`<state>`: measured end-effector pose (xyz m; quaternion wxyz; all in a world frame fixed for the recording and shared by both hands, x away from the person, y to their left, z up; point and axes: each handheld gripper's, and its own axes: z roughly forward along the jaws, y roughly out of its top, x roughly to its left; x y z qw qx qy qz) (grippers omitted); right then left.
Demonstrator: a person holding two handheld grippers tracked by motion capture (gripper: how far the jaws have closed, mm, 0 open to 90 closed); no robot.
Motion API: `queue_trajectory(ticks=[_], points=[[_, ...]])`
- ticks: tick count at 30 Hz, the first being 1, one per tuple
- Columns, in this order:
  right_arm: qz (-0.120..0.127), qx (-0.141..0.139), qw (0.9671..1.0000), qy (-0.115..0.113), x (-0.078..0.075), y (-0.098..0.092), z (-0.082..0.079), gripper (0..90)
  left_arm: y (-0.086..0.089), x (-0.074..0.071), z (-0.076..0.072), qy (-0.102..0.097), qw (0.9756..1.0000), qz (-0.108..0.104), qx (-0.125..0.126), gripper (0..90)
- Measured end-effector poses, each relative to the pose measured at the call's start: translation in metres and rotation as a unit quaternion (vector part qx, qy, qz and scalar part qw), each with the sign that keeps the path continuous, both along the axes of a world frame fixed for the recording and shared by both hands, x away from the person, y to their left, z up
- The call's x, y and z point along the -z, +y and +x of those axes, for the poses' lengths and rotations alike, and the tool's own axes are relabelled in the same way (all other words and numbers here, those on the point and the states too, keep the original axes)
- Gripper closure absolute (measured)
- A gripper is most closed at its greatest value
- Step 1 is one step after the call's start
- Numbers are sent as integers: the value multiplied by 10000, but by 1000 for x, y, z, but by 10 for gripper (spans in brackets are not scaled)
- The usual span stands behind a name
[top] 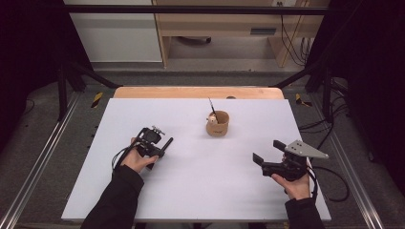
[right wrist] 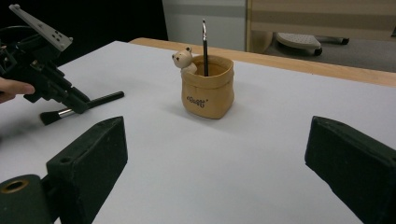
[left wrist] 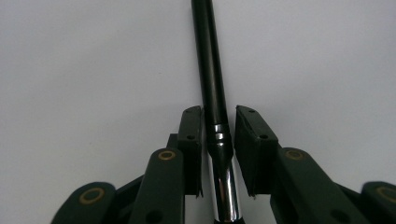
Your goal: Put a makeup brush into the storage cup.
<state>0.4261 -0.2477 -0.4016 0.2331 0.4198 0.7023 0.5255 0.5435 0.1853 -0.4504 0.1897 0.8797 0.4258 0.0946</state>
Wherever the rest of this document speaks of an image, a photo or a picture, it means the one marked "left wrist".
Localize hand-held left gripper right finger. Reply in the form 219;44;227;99
234;105;372;224

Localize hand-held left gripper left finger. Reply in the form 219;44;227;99
129;105;205;224

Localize black makeup brush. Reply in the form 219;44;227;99
190;0;244;224

